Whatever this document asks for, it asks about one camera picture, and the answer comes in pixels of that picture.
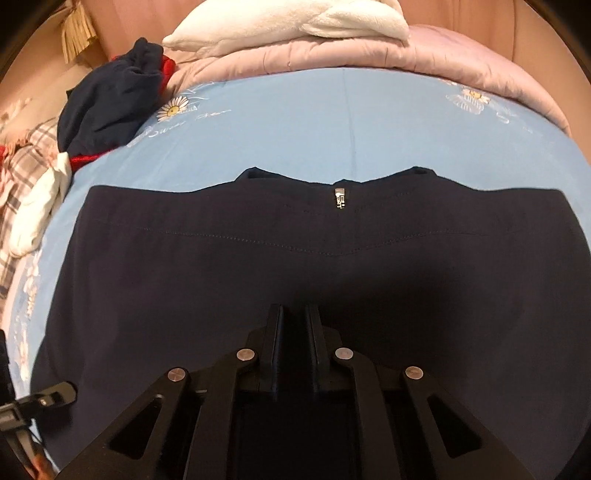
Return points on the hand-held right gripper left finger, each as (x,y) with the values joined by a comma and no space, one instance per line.
(276,344)

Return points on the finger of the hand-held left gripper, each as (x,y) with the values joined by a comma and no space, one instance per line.
(51,393)

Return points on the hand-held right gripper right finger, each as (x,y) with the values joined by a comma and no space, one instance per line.
(315,344)

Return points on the navy zip coat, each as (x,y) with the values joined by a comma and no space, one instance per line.
(184,277)

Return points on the white puffer jacket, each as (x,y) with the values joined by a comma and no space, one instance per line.
(37,207)

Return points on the blue floral bedsheet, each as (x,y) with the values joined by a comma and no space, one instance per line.
(300,129)

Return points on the plaid cloth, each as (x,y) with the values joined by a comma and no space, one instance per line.
(27,152)

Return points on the crumpled navy garment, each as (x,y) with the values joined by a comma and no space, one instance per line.
(106,106)

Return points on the pink quilt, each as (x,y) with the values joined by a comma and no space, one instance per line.
(461,60)

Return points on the white fluffy blanket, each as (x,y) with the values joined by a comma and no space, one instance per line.
(277,23)

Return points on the beige fringed cloth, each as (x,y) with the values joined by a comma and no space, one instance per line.
(81,41)

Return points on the pink curtain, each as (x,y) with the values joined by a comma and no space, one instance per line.
(461,18)

